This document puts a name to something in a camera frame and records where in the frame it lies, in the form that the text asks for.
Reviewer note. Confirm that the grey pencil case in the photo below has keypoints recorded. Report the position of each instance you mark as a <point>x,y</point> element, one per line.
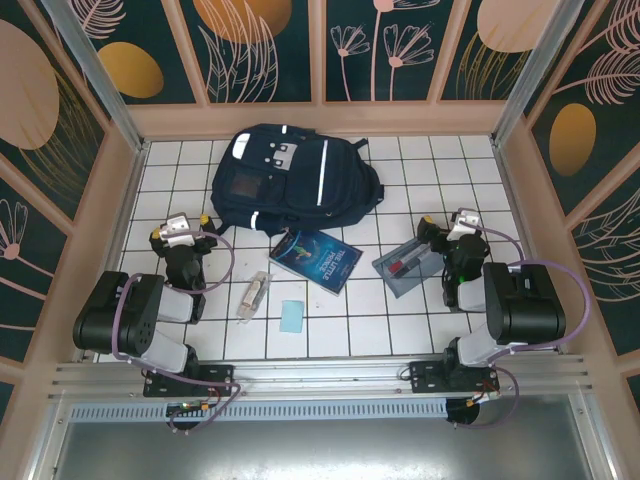
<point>410,280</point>

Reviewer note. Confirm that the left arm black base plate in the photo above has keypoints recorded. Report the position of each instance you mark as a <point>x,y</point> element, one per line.
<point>217,380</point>

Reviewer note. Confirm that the left table side rail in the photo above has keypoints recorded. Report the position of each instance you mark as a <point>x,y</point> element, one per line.
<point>125,215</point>

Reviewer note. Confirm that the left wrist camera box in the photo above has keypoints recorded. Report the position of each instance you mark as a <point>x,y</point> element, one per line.
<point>177,230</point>

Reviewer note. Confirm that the clear plastic stationery case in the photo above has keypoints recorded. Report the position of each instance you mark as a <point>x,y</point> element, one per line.
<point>254,296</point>

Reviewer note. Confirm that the blue Little Prince book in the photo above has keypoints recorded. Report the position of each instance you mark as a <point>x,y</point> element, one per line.
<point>320,262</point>

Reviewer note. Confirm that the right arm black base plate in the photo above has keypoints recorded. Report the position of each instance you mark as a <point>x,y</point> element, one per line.
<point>425,377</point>

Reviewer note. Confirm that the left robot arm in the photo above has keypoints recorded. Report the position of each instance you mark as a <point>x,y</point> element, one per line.
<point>130,310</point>

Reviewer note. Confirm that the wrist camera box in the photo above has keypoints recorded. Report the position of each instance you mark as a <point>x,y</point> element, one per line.
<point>177,230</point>
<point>466,225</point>

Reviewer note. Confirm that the aluminium mounting rail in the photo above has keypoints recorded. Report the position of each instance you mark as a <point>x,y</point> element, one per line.
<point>325,375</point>

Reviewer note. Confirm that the right aluminium corner post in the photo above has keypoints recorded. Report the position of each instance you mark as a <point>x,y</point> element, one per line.
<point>539,75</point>

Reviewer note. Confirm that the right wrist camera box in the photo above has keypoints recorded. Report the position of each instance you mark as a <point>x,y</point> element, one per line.
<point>466,225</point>

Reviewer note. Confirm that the grey metal sheet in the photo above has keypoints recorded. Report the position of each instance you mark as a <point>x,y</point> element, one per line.
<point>325,450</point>

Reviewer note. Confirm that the navy blue backpack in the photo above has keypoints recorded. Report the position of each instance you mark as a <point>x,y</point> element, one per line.
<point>300,175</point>

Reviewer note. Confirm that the black pen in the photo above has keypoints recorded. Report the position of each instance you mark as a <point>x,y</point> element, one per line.
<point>415,264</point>

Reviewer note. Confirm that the table side rail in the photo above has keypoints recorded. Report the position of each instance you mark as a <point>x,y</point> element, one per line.
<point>125,215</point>
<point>514,200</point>

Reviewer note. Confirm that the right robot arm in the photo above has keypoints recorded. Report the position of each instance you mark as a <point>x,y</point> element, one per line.
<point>525,305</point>

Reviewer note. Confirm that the red capped marker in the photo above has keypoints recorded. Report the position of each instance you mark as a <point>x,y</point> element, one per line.
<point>397,263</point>

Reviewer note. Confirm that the aluminium corner post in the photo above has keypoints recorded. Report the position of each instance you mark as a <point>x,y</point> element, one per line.
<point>539,75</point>
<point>100,75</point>

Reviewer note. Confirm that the right table side rail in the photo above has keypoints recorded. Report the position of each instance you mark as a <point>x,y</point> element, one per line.
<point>514,200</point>

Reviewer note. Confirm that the left aluminium corner post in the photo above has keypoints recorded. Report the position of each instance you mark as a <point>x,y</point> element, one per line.
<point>100,75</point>

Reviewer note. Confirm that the light blue sticky note pad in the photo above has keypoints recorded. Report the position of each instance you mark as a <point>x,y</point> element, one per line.
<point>292,316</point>

